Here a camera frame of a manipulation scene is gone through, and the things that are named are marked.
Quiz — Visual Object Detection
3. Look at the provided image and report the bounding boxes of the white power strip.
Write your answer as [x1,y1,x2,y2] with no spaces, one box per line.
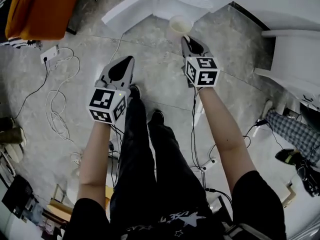
[39,45,61,65]
[193,99,206,126]
[201,158,219,172]

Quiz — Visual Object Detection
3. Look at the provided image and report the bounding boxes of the long black cable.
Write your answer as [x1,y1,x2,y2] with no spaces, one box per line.
[11,58,50,121]

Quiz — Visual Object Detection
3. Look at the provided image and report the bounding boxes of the black backpack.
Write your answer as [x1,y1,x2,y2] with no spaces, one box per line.
[274,148,320,198]

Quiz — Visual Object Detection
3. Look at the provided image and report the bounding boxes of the person's right forearm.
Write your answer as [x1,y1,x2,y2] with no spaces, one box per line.
[196,85,258,194]

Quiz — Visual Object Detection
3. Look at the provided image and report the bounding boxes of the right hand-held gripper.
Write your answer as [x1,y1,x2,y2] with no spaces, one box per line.
[181,36,221,89]

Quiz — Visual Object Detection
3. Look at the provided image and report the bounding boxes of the black white striped blanket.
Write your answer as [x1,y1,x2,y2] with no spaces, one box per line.
[0,0,43,50]

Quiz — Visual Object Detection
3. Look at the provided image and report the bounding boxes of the person's left forearm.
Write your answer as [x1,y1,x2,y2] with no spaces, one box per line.
[76,120,126,206]

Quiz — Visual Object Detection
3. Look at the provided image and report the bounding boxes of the person's black trousers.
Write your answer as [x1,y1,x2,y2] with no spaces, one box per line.
[109,96,212,226]

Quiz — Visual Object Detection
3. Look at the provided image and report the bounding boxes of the looped black cable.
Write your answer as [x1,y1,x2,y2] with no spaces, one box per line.
[243,118,286,151]

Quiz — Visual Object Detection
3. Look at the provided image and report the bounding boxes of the person's black shoe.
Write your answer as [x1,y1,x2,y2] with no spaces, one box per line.
[147,109,165,125]
[128,84,143,99]

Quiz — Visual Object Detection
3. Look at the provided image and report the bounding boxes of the orange cushion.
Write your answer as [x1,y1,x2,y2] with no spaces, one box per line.
[4,0,85,41]

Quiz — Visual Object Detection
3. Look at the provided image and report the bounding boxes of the person's left black shoe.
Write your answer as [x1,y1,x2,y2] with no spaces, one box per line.
[128,84,143,99]

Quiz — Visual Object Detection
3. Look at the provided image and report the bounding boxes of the coiled white cable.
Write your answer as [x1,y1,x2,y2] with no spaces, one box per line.
[45,47,83,165]

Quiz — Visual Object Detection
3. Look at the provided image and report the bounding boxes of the person's black star-print shirt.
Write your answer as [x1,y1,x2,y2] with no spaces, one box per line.
[61,170,288,240]

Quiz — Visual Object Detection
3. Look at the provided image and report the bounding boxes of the thin white cable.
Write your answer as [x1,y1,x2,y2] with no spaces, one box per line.
[108,31,126,65]

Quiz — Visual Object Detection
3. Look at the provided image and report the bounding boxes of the white cup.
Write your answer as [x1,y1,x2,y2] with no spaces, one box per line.
[168,14,194,43]

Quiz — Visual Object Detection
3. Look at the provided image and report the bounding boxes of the white water dispenser cabinet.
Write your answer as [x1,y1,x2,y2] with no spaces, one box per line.
[101,0,217,34]

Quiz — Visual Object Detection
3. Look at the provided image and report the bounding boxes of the person's right black shoe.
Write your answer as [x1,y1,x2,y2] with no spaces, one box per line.
[147,109,165,125]

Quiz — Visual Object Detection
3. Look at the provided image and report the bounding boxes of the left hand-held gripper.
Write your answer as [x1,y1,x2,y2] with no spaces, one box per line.
[87,56,136,126]

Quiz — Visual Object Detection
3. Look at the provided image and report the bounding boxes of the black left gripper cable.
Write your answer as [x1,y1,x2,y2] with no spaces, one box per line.
[108,123,126,192]

